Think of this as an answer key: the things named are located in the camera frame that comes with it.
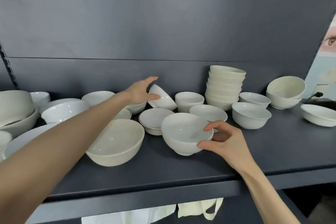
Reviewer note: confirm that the person's left hand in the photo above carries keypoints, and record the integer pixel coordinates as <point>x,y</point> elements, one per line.
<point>137,92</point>

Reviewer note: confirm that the person's right hand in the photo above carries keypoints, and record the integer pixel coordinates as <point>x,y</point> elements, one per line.
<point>233,147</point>

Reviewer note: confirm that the person's left thumb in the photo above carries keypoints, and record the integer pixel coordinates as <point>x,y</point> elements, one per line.
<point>154,97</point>

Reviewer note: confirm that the person's right middle finger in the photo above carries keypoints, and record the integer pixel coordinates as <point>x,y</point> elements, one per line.
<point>220,137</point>

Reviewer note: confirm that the person's right thumb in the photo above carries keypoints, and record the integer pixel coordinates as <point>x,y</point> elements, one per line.
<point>207,145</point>

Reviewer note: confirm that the small white footed bowl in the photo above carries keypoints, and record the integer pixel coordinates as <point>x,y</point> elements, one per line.
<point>164,100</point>

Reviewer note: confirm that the medium white footed bowl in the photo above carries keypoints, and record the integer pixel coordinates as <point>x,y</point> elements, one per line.
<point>181,133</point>

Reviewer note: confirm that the person's left forearm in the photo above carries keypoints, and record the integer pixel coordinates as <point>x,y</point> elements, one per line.
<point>60,153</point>

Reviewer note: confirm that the person's right forearm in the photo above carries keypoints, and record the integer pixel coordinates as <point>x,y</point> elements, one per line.
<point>267,197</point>

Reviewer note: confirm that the gold-rimmed small white bowl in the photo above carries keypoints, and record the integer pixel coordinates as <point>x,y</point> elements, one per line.
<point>153,120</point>

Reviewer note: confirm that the shallow white bowl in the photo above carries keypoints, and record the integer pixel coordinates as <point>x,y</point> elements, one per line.
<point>210,112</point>
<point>319,115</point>
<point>56,101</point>

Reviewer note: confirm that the small white dish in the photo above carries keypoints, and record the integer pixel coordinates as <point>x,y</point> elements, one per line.
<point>123,114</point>

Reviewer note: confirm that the stack of cream bowls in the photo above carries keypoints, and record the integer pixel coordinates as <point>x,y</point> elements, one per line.
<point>224,87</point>

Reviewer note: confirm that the cream tote bag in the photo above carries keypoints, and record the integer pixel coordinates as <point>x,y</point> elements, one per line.
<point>196,206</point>

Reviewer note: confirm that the cream rice bowl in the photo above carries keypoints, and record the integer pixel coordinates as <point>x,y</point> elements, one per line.
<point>286,87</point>
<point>280,103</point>

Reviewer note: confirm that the dark blue shelf unit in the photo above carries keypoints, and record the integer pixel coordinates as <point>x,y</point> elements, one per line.
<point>168,21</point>

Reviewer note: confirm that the white cloth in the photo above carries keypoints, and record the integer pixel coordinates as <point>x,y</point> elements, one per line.
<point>131,214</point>

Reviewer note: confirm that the black object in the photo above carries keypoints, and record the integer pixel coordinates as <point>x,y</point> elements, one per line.
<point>321,99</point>

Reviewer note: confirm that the poster with eye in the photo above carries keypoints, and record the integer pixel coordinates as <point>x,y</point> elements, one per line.
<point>324,69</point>

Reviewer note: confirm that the very large cream bowl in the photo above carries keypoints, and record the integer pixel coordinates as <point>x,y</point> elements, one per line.
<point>23,125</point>
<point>14,105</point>

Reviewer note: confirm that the large white plate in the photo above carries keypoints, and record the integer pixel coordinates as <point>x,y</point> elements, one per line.
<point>26,137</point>

